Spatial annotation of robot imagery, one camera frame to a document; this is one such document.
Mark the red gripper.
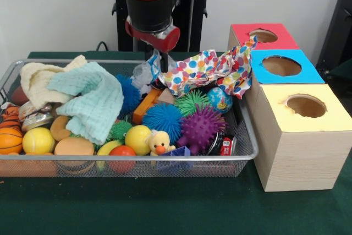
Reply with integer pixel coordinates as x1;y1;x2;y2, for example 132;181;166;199
125;21;181;73

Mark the yellow ball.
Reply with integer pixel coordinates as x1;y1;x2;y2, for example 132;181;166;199
22;127;56;154

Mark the large blue fuzzy spiky ball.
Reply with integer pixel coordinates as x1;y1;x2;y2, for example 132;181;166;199
115;74;142;114

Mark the green spiky ball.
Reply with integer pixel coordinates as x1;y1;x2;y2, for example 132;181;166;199
174;89;211;117

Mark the purple spiky toy with eyes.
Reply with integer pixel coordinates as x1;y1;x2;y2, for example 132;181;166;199
177;104;228;155

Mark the wooden box with three holes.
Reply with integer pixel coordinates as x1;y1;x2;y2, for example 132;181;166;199
227;22;352;192

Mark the cream yellow cloth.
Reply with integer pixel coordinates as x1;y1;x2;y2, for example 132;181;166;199
19;54;87;109

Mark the large polka dot cloth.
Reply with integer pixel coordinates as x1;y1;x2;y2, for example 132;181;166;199
158;35;258;100

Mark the orange toy basketball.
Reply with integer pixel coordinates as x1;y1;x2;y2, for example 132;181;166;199
0;127;23;155

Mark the clear bottle with blue label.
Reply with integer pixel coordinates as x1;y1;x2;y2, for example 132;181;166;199
133;53;177;89

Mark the dark green side table cloth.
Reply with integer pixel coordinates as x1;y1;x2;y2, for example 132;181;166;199
328;58;352;80

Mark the shallow clear mesh bin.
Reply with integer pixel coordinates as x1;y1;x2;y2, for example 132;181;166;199
0;58;259;178

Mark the yellow plush duck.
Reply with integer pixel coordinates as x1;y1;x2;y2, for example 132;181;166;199
145;130;177;156

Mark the mint green muslin cloth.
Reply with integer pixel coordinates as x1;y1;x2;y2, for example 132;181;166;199
47;61;124;145

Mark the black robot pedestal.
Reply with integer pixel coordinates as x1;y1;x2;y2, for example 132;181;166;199
106;0;222;52

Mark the black chair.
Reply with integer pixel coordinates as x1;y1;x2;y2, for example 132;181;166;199
315;0;352;72

